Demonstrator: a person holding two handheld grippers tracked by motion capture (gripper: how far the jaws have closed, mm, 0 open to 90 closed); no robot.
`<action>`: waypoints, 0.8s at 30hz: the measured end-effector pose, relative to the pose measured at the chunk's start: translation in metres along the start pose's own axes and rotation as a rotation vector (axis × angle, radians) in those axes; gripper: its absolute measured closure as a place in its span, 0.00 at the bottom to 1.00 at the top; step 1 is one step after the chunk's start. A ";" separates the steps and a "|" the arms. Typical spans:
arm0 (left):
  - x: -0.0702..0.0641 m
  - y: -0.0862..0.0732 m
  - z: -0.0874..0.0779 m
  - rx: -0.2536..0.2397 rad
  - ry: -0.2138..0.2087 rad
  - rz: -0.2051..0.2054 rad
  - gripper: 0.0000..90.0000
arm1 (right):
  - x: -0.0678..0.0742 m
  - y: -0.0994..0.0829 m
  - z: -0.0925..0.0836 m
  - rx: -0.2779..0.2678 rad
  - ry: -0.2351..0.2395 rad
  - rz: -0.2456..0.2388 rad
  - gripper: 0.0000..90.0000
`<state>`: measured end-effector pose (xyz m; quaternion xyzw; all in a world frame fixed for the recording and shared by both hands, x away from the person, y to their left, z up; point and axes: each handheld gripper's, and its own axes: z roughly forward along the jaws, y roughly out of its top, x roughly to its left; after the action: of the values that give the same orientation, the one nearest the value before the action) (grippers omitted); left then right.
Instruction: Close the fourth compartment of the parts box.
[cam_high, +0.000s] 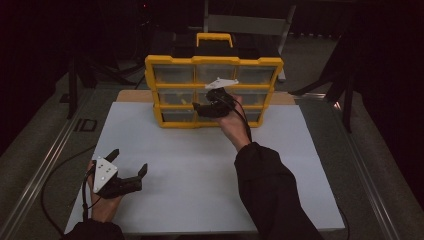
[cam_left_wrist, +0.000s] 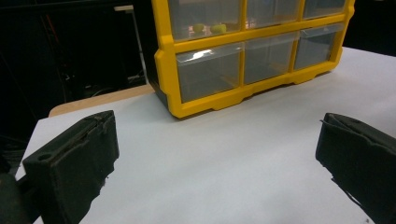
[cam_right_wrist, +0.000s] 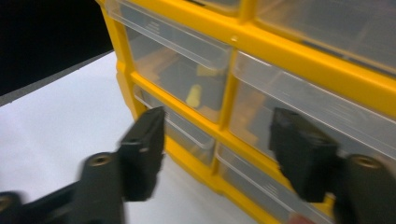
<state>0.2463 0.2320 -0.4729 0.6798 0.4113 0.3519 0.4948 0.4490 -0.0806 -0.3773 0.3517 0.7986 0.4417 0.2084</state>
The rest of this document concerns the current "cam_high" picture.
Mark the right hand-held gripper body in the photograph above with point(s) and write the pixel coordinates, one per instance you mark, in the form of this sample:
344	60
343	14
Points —
220	105

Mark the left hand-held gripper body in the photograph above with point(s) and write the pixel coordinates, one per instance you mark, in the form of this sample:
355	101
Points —
105	173

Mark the clear plastic drawer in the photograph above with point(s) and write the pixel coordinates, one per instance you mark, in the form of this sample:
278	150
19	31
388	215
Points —
178	115

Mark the yellow drawer organizer cabinet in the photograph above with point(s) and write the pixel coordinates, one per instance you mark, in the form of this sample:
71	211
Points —
173	60

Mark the person's right hand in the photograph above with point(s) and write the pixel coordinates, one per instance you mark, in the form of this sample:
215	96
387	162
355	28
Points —
236	128

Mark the person's left hand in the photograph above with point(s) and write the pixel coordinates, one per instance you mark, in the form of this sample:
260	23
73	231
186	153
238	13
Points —
103	208

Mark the black metal stand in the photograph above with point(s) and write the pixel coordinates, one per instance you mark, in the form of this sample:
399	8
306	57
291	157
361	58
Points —
348	106
72	93

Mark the aluminium floor rail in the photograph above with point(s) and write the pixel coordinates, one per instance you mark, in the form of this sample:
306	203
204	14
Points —
40	173
366	176

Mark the grey metal frame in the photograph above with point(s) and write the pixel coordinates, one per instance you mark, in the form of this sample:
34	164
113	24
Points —
246	25

